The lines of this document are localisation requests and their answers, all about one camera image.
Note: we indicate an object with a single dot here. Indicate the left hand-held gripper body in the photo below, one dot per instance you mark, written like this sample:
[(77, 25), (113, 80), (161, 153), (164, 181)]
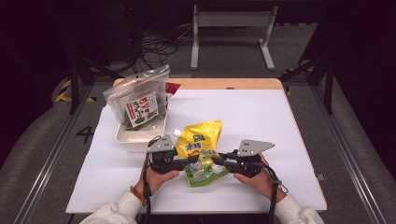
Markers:
[(162, 144)]

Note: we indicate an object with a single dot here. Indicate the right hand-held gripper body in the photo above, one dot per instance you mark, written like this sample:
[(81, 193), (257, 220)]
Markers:
[(252, 147)]

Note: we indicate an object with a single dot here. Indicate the white divided plastic container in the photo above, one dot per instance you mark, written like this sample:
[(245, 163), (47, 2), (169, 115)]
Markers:
[(137, 140)]

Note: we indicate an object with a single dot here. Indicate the yellow green spout pouch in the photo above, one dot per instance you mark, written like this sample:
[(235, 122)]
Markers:
[(202, 130)]

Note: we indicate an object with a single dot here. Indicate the clear bag of dark dried food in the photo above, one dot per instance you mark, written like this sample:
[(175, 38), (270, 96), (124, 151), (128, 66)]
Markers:
[(140, 93)]

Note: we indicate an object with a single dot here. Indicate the person's left hand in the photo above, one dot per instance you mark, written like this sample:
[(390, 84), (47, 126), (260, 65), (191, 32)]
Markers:
[(154, 183)]

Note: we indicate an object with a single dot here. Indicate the person's right hand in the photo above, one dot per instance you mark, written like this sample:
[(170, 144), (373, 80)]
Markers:
[(263, 185)]

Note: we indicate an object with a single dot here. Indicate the white table mat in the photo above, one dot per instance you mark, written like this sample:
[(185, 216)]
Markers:
[(249, 115)]

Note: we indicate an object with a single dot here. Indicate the black metal stand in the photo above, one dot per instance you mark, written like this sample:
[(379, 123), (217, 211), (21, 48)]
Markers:
[(328, 84), (74, 84)]

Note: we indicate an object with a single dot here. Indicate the yellow black hazard tape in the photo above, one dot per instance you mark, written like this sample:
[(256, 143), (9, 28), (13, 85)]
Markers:
[(63, 90)]

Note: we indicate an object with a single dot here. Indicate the white metal stand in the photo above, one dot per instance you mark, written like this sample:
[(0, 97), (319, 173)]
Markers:
[(233, 19)]

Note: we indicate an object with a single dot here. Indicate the aluminium floor rail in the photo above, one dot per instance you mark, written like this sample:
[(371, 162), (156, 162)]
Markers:
[(345, 149), (53, 155)]

